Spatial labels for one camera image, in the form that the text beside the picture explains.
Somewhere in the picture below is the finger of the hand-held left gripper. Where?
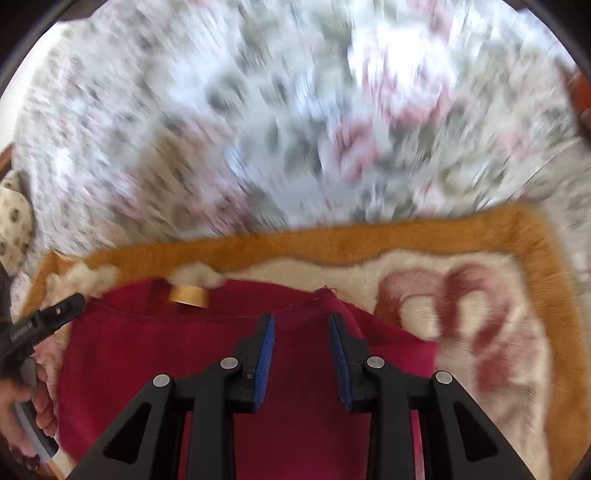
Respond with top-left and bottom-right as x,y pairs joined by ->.
10,292 -> 86,344

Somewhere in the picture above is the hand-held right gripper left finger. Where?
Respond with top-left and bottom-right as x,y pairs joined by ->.
69,313 -> 277,480

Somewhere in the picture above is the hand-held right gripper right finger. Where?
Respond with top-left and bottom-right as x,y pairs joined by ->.
327,312 -> 539,480

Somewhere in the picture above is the dark red sweater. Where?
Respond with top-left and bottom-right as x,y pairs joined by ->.
54,277 -> 439,480

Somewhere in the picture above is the person's left hand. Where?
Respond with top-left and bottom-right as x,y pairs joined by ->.
0,362 -> 60,462

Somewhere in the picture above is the cream patterned pillow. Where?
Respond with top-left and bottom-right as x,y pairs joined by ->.
0,168 -> 36,274

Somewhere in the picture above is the orange cream flower blanket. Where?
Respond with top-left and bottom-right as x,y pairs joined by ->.
21,203 -> 578,480

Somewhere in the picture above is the floral bedspread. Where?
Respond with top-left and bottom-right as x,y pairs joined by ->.
9,0 -> 591,319

